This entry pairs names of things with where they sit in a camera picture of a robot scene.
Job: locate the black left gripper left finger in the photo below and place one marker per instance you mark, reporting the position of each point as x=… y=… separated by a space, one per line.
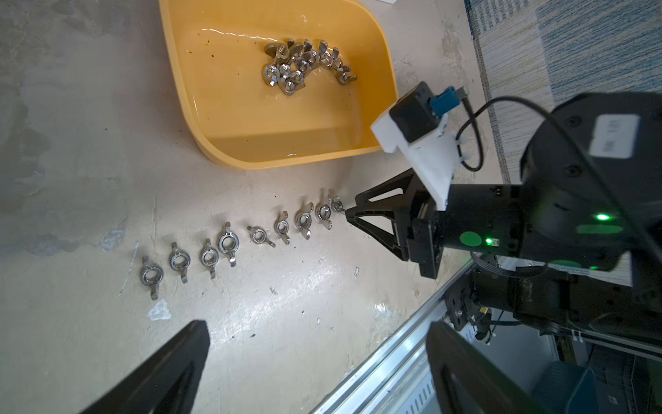
x=167 y=382

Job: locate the yellow oval storage tray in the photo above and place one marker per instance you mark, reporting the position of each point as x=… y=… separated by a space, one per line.
x=216 y=51

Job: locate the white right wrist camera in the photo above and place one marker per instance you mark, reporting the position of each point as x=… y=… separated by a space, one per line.
x=415 y=126

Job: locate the pile of steel wing nuts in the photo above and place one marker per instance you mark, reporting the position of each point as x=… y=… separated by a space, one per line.
x=293 y=61

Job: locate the steel wing nut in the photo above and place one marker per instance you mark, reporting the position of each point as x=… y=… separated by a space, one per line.
x=303 y=220
x=282 y=227
x=259 y=236
x=179 y=261
x=323 y=213
x=336 y=204
x=228 y=243
x=209 y=256
x=151 y=276

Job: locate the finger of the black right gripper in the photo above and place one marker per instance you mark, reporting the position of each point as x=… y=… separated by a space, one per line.
x=390 y=239
x=388 y=200

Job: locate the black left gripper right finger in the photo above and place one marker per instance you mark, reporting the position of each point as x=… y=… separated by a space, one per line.
x=467 y=382

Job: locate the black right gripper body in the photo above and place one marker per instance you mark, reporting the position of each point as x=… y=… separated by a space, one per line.
x=589 y=193

